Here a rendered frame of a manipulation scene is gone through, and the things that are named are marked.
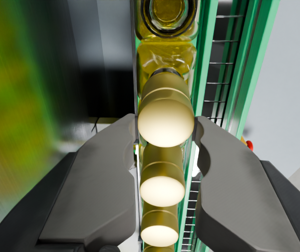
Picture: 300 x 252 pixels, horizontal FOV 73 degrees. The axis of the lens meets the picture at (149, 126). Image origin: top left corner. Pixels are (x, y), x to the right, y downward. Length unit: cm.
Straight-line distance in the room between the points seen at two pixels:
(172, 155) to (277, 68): 47
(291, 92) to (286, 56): 10
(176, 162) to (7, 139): 13
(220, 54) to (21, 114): 33
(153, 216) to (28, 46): 18
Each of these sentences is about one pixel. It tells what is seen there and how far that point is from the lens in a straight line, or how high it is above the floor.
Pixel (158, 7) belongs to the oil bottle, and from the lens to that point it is 20.
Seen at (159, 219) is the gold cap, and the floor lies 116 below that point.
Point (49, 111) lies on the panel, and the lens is 24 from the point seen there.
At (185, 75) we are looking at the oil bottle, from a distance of 18.
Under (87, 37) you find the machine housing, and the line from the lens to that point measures 45.
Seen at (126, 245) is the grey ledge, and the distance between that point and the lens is 84.
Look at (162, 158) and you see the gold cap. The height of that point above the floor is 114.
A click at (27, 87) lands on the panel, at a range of 21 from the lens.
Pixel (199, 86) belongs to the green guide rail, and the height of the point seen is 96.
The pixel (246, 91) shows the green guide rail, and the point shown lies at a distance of 35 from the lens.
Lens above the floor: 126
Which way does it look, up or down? 58 degrees down
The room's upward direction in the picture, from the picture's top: 173 degrees counter-clockwise
